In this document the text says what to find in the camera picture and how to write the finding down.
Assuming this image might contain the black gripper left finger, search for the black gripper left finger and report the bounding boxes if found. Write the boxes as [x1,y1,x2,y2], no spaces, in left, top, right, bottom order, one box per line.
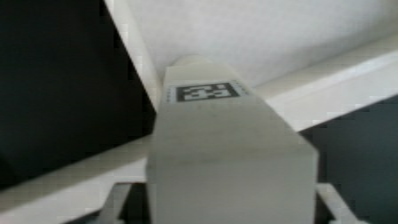
[95,183,149,224]

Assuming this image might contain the white desk leg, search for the white desk leg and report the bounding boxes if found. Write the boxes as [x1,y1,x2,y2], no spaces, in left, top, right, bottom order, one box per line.
[145,56,317,224]

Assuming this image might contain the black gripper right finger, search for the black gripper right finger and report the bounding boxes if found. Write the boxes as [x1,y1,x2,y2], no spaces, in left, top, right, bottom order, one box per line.
[314,183,371,224]

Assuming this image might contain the white desk top panel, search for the white desk top panel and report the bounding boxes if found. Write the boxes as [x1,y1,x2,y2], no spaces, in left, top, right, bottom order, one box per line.
[102,0,398,99]

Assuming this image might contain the white L-shaped fence frame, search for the white L-shaped fence frame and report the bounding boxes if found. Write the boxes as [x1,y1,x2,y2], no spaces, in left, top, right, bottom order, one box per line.
[0,48,398,224]

